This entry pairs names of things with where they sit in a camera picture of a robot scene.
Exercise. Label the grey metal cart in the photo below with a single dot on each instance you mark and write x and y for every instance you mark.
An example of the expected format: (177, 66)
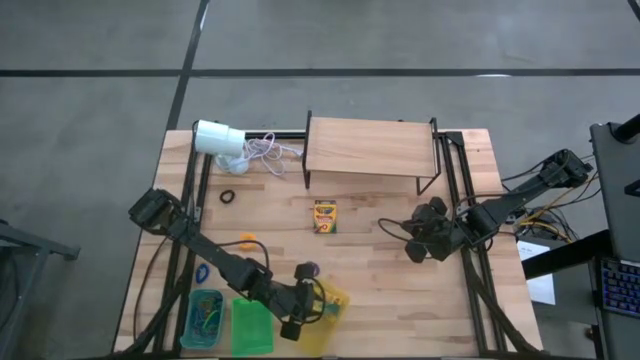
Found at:
(30, 245)

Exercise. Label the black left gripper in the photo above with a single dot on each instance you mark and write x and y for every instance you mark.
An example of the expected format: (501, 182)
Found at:
(295, 300)

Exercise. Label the teal plastic bin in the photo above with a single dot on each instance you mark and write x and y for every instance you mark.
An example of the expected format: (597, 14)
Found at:
(200, 342)

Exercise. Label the large orange rubber band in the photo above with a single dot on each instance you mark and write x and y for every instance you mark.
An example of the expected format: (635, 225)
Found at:
(201, 314)

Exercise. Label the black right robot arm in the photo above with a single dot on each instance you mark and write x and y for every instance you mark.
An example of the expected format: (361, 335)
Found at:
(520, 192)

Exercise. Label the purple coil wristband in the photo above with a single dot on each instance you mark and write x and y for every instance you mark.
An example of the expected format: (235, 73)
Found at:
(315, 270)

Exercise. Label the black coil wristband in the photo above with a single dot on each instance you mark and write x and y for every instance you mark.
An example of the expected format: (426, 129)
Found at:
(222, 196)

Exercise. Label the black pole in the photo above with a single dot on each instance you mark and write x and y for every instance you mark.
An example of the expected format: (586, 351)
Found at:
(627, 131)

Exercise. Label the black aluminium table frame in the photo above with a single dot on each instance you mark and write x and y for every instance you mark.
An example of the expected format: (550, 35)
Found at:
(295, 135)

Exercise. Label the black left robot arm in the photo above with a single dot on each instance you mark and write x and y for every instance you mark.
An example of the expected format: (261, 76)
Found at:
(220, 258)

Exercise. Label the blue coil wristband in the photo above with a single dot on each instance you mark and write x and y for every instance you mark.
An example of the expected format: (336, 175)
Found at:
(197, 274)

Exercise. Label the green plastic basket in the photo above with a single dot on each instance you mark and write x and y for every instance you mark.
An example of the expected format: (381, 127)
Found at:
(252, 330)

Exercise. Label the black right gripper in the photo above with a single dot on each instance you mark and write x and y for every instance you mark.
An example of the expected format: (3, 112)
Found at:
(435, 230)

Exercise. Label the white paper sheet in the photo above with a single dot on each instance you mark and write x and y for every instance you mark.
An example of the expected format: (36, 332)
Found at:
(542, 292)

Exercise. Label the orange coil wristband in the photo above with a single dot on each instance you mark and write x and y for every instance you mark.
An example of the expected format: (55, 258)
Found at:
(246, 246)

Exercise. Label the dark grey computer panel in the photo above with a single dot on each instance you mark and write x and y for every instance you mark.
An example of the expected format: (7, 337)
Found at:
(617, 190)

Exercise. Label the black desk bar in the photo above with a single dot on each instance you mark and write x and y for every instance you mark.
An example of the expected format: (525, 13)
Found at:
(565, 255)

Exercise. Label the backlit computer keyboard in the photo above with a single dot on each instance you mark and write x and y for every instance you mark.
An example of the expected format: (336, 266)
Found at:
(622, 287)

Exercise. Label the wooden shelf riser black legs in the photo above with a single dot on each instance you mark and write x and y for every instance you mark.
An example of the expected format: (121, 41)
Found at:
(370, 147)

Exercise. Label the yellow translucent plastic bin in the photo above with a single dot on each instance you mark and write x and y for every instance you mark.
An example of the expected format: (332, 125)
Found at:
(325, 336)

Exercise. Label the white desk lamp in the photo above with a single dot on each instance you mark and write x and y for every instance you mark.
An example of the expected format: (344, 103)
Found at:
(217, 137)

